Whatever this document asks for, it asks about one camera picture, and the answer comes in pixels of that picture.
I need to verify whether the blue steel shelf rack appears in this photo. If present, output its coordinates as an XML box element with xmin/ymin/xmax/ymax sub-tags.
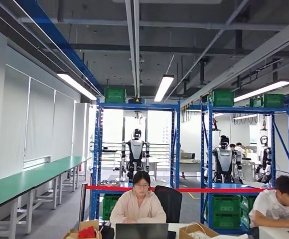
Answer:
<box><xmin>89</xmin><ymin>99</ymin><xmax>181</xmax><ymax>221</ymax></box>
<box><xmin>200</xmin><ymin>102</ymin><xmax>289</xmax><ymax>235</ymax></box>

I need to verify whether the silver humanoid robot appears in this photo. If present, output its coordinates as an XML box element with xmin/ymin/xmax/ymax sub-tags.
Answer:
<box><xmin>120</xmin><ymin>128</ymin><xmax>151</xmax><ymax>183</ymax></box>
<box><xmin>204</xmin><ymin>135</ymin><xmax>244</xmax><ymax>184</ymax></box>

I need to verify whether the ceiling light bar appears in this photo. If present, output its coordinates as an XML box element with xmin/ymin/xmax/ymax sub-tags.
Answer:
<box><xmin>154</xmin><ymin>74</ymin><xmax>175</xmax><ymax>103</ymax></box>
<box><xmin>58</xmin><ymin>73</ymin><xmax>98</xmax><ymax>101</ymax></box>
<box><xmin>234</xmin><ymin>79</ymin><xmax>289</xmax><ymax>103</ymax></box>

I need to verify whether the green plastic crate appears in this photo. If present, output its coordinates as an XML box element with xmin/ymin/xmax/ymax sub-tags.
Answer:
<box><xmin>250</xmin><ymin>97</ymin><xmax>264</xmax><ymax>108</ymax></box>
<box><xmin>207</xmin><ymin>90</ymin><xmax>234</xmax><ymax>107</ymax></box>
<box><xmin>104</xmin><ymin>87</ymin><xmax>127</xmax><ymax>104</ymax></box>
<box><xmin>212</xmin><ymin>213</ymin><xmax>241</xmax><ymax>230</ymax></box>
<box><xmin>262</xmin><ymin>94</ymin><xmax>284</xmax><ymax>108</ymax></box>
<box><xmin>212</xmin><ymin>195</ymin><xmax>241</xmax><ymax>215</ymax></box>
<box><xmin>240</xmin><ymin>196</ymin><xmax>256</xmax><ymax>229</ymax></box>
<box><xmin>102</xmin><ymin>194</ymin><xmax>122</xmax><ymax>221</ymax></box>

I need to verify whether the red barrier belt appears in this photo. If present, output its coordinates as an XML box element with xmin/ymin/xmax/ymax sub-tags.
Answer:
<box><xmin>85</xmin><ymin>185</ymin><xmax>272</xmax><ymax>194</ymax></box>

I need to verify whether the black office chair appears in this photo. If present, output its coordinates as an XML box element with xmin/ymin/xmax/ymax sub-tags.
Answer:
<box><xmin>154</xmin><ymin>185</ymin><xmax>183</xmax><ymax>224</ymax></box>

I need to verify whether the green top long table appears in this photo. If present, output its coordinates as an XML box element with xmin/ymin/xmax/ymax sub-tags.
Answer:
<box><xmin>0</xmin><ymin>161</ymin><xmax>68</xmax><ymax>239</ymax></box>
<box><xmin>54</xmin><ymin>156</ymin><xmax>92</xmax><ymax>193</ymax></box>

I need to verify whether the grey roller blind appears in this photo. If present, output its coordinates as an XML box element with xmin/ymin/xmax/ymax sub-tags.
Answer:
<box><xmin>24</xmin><ymin>78</ymin><xmax>55</xmax><ymax>162</ymax></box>
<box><xmin>0</xmin><ymin>64</ymin><xmax>30</xmax><ymax>175</ymax></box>
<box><xmin>51</xmin><ymin>91</ymin><xmax>75</xmax><ymax>161</ymax></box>

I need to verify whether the grey laptop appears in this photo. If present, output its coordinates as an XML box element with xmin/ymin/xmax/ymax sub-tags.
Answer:
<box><xmin>115</xmin><ymin>223</ymin><xmax>169</xmax><ymax>239</ymax></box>

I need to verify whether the light work table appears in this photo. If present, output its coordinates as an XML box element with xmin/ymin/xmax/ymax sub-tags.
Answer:
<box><xmin>98</xmin><ymin>223</ymin><xmax>192</xmax><ymax>239</ymax></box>

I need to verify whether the open cardboard box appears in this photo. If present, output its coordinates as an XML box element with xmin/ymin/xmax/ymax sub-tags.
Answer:
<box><xmin>179</xmin><ymin>223</ymin><xmax>219</xmax><ymax>239</ymax></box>

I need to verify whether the cardboard box with red contents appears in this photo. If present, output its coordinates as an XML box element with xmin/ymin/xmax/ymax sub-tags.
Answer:
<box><xmin>63</xmin><ymin>220</ymin><xmax>103</xmax><ymax>239</ymax></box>

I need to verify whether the white sheet strip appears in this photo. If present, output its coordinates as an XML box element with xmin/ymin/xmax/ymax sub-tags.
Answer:
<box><xmin>185</xmin><ymin>224</ymin><xmax>248</xmax><ymax>239</ymax></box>

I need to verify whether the dark humanoid robot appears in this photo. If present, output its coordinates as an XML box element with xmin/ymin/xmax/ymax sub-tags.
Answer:
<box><xmin>255</xmin><ymin>135</ymin><xmax>272</xmax><ymax>184</ymax></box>

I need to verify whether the grey ceiling rail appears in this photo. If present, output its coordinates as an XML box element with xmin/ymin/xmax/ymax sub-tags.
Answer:
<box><xmin>124</xmin><ymin>0</ymin><xmax>141</xmax><ymax>98</ymax></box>

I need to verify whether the black belt barrier post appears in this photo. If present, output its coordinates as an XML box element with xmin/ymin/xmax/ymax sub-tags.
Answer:
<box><xmin>78</xmin><ymin>183</ymin><xmax>88</xmax><ymax>228</ymax></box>

